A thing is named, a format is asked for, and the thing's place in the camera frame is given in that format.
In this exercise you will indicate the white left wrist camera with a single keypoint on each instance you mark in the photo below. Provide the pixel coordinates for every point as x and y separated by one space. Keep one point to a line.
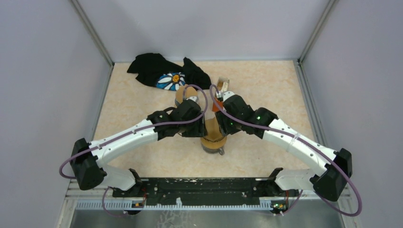
193 98

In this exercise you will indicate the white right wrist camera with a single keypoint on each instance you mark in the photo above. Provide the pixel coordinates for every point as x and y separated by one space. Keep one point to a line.
223 96

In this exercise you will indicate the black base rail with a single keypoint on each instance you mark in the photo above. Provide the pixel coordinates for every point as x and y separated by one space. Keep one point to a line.
208 191

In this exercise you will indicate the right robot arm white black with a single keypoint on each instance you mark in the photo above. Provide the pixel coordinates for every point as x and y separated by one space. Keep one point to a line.
322 176

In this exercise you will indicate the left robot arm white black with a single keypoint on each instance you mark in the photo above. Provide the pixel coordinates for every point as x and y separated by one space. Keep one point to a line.
90 160

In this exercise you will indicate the black cloth with flower print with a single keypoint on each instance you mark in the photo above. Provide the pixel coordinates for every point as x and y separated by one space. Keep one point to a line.
153 70

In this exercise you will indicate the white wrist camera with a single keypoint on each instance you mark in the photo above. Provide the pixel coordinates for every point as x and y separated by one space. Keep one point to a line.
223 96
193 98

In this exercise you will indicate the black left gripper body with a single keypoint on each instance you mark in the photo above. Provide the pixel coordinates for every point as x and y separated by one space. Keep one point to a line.
194 129

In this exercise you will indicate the smoky glass pitcher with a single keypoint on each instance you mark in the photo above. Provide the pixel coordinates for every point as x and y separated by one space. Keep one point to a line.
219 151

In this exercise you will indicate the orange coffee filter box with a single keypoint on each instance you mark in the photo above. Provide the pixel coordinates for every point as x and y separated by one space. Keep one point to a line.
222 86

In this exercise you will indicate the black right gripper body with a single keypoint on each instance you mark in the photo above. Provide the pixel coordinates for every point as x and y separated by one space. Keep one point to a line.
228 124

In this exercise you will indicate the brown paper coffee filter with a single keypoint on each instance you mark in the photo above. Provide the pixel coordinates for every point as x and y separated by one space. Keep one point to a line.
184 92

